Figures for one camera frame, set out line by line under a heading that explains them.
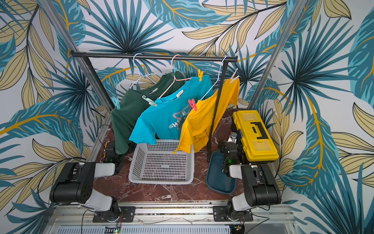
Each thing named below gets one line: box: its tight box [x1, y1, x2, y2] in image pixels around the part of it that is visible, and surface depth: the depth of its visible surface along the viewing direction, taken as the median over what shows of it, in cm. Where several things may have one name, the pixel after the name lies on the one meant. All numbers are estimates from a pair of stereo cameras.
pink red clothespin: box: [187, 98, 198, 112], surface depth 63 cm
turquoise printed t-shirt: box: [129, 74, 215, 145], surface depth 70 cm
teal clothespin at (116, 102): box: [111, 96, 121, 110], surface depth 62 cm
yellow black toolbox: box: [232, 110, 280, 162], surface depth 85 cm
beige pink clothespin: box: [229, 67, 240, 84], surface depth 73 cm
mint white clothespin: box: [142, 95, 158, 107], surface depth 62 cm
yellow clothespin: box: [197, 69, 204, 82], surface depth 71 cm
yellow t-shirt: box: [172, 78, 240, 154], surface depth 73 cm
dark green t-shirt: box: [111, 71, 187, 155], surface depth 67 cm
